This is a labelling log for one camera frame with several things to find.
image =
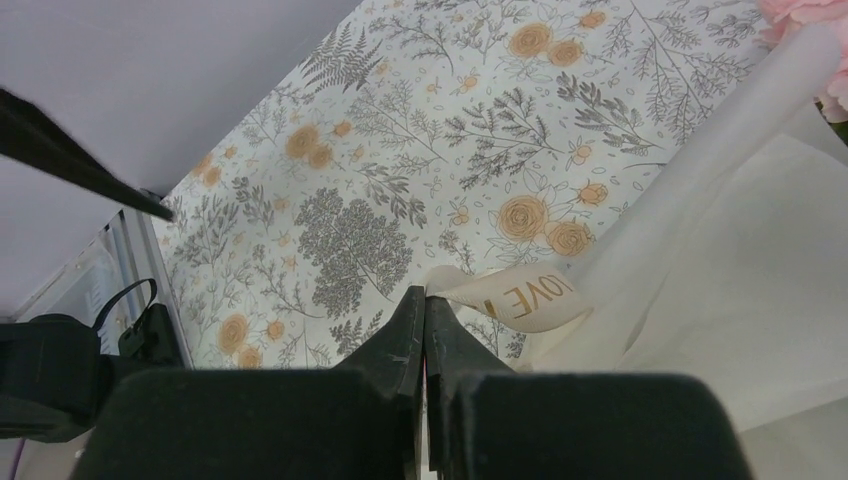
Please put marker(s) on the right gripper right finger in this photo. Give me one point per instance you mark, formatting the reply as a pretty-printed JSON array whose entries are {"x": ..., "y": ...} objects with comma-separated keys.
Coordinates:
[{"x": 451, "y": 351}]

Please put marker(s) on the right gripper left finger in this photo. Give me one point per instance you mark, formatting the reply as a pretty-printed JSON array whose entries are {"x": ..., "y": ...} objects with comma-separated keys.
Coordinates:
[{"x": 391, "y": 359}]

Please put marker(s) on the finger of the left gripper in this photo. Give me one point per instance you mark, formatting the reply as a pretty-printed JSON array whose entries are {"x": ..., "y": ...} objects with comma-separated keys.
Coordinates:
[{"x": 32, "y": 138}]

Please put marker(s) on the cream printed ribbon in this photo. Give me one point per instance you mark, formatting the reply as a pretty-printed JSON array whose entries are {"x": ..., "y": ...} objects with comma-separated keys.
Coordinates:
[{"x": 528, "y": 298}]

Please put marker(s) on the white wrapping paper sheet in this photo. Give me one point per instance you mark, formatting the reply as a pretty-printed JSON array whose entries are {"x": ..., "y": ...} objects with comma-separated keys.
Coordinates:
[{"x": 732, "y": 268}]

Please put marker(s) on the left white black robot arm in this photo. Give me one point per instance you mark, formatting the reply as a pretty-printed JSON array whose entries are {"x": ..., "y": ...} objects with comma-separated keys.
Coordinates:
[{"x": 55, "y": 380}]

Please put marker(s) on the floral tablecloth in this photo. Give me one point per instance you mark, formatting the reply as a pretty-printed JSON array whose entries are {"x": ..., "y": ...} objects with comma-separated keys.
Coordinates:
[{"x": 478, "y": 134}]

